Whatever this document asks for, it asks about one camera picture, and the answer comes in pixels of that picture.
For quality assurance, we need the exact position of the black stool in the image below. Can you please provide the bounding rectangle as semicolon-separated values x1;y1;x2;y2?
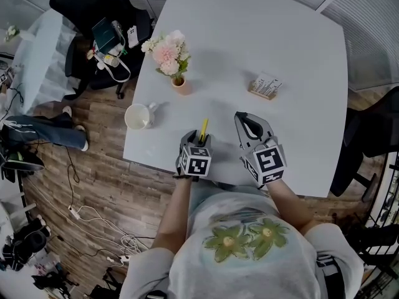
0;149;46;176

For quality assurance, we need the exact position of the black bag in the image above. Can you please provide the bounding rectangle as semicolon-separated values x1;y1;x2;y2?
2;219;52;270

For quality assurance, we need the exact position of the black metal rack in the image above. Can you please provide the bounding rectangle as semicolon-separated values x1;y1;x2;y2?
352;154;399;292

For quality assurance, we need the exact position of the black office chair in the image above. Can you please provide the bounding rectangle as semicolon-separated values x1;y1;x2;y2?
48;0;156;101
329;85;399;204

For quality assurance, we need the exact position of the person's left forearm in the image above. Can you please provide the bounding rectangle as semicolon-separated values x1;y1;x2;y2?
151;176;193;255

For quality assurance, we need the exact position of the person's waist pouch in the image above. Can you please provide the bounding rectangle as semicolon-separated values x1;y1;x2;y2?
316;254;342;280

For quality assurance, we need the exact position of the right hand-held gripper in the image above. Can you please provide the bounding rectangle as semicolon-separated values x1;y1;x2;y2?
234;111;287;189

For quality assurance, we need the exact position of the person's flower print shirt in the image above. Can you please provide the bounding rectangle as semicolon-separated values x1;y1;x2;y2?
120;182;365;299

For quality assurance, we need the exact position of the black cable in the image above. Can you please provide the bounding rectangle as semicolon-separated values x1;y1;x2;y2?
64;146;80;208

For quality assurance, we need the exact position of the person's right forearm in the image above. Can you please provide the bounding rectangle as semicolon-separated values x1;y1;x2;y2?
266;178;319;233

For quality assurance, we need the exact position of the small white flower vase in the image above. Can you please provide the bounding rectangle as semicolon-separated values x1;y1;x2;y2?
3;25;20;43

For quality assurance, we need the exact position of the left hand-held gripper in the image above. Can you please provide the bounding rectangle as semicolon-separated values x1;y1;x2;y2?
176;129;216;179

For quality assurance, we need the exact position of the white strap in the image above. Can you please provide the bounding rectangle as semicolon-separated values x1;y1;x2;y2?
93;40;132;83

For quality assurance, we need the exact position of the white mug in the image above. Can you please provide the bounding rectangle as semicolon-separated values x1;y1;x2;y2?
124;102;158;130

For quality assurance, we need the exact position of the small clear bottle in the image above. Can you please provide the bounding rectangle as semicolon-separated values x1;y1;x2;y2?
102;54;121;68

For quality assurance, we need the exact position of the yellow pen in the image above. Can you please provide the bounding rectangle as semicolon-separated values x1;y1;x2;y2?
199;118;210;145

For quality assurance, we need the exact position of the wooden card holder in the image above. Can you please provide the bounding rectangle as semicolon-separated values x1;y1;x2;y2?
248;72;283;101

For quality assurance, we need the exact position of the dark green box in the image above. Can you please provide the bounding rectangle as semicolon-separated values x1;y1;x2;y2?
92;17;121;51

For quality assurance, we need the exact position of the white cable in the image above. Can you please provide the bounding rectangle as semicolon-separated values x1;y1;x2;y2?
76;204;141;257

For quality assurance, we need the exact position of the pink vase with flowers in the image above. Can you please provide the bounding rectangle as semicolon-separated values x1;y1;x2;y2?
141;29;194;96

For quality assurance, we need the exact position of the white phone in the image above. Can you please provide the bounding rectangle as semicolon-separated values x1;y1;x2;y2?
127;25;140;49

